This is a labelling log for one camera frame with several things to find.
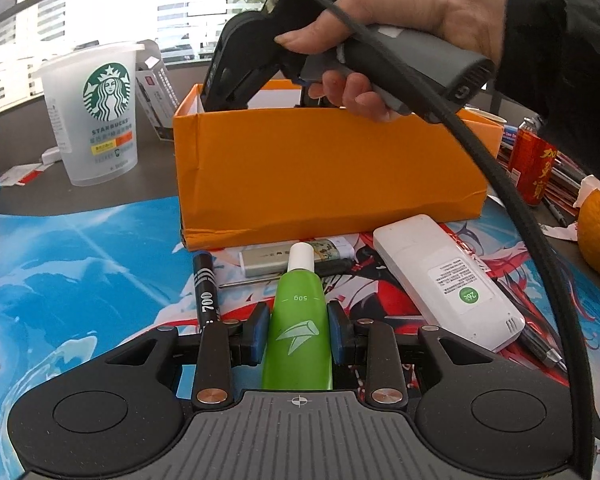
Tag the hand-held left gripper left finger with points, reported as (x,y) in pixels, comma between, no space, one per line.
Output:
(254,334)

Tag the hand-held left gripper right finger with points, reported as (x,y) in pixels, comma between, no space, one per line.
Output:
(337,334)

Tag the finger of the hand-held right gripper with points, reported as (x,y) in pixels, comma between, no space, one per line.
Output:
(310,96)

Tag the green tube with white cap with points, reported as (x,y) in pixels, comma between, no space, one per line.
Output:
(295,335)

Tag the black marker pen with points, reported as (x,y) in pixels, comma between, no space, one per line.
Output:
(205,285)

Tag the orange cardboard box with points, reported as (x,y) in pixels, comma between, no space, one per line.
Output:
(305,175)

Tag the white remote control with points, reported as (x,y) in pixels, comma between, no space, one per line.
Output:
(430,260)

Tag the person's right forearm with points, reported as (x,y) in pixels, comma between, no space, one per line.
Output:
(570,60)

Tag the person's right hand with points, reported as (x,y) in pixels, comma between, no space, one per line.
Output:
(430,5)

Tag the thin metal rod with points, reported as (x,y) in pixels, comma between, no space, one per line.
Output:
(245,284)

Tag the small white lighter box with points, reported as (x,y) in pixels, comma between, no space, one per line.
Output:
(262,262)

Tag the red drink can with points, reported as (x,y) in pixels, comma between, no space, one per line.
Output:
(530,160)

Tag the window with blinds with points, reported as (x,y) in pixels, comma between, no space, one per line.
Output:
(180,10)

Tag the small grey black carton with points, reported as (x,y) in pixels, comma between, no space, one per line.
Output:
(152,95)

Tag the printed desk mat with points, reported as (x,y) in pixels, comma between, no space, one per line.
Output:
(80,270)

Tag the dark metal-tipped pen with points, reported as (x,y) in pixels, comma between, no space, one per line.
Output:
(545,352)

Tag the frosted plastic cup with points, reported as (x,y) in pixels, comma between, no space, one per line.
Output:
(80,135)

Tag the white charger adapter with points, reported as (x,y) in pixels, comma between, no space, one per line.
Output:
(51,156)

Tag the white red paper card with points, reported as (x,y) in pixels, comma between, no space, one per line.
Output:
(22,175)

